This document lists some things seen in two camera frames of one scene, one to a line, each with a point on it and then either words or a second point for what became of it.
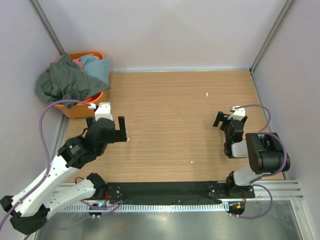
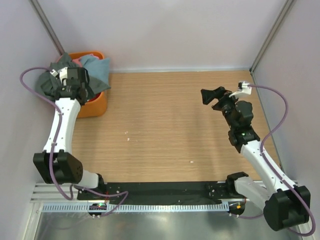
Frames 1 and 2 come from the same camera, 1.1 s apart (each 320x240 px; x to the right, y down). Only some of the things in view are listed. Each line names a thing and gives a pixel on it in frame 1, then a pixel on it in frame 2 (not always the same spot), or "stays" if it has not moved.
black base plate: (193, 192) stays
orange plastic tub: (87, 108) stays
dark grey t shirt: (63, 80) stays
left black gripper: (119, 135) → (86, 86)
